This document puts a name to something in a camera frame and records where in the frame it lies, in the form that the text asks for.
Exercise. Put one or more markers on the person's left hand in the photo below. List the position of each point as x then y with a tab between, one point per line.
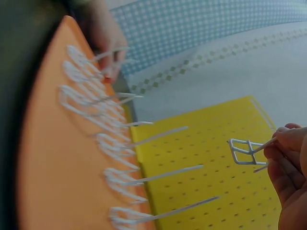
105	36

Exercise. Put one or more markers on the person's right hand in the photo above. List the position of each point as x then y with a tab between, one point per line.
292	182

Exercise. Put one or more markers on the person's right thumb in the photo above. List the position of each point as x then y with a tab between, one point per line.
291	137

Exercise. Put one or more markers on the person's right fingers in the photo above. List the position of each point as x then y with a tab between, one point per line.
281	165

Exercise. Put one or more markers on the person's left fingers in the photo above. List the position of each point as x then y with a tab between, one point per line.
115	56

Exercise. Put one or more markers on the orange pegboard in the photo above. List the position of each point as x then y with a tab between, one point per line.
55	148

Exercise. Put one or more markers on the yellow pegboard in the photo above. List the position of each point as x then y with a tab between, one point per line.
216	187

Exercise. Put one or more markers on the row of white pegboard hooks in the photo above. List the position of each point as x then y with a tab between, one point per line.
105	143

